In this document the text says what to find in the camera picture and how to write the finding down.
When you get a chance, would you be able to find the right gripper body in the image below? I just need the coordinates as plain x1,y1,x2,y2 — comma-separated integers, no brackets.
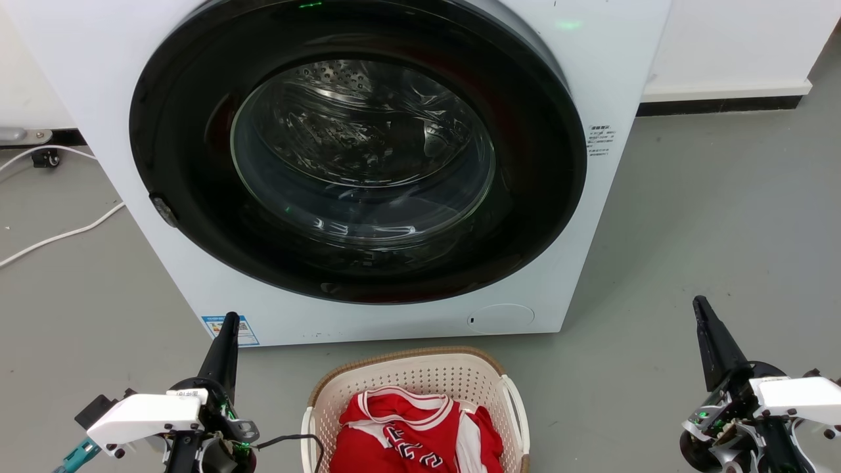
679,360,796,473

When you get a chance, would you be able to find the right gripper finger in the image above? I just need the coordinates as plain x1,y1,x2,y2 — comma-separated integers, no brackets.
700,296,751,379
693,296,731,392

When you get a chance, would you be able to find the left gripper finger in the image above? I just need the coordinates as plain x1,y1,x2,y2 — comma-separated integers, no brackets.
221,314,241,403
197,313,233,399

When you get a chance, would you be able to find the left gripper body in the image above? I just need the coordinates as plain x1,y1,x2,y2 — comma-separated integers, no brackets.
166,377,261,473

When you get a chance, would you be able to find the cream perforated laundry basket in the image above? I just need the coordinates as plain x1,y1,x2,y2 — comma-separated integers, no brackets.
300,346,532,473

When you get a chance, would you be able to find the blue energy label sticker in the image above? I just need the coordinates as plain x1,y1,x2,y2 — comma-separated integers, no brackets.
201,314,261,348

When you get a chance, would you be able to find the red and white jersey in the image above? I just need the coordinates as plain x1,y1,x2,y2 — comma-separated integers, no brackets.
328,386,505,473

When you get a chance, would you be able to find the round white filter cover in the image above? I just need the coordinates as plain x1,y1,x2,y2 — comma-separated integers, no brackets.
467,303,535,334

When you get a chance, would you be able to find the round black washer door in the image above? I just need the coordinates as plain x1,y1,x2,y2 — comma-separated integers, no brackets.
129,0,588,305

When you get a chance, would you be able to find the small printed text sticker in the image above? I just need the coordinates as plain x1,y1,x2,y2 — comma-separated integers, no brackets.
587,124,617,157

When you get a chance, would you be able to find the black skirting strip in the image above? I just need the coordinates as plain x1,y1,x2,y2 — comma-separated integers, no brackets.
635,96,804,118

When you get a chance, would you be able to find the steel washer drum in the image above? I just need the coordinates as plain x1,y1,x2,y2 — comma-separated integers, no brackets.
230,59,497,240

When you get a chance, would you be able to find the white front-load washing machine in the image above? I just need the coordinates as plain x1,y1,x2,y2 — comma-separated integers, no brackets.
3,0,674,348

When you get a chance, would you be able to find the thin black left gripper cable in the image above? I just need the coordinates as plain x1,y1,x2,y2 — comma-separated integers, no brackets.
254,434,325,473

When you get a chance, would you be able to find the teal cable connector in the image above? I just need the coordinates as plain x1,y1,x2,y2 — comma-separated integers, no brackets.
53,439,102,473

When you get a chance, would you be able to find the long white floor cable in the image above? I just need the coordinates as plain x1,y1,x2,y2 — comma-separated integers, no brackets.
0,200,126,269

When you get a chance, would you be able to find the short white floor cable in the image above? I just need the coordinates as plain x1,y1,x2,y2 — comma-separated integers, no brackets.
0,145,98,174

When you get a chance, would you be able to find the grey metal bracket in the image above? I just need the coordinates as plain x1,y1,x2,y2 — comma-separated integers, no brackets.
0,127,54,147

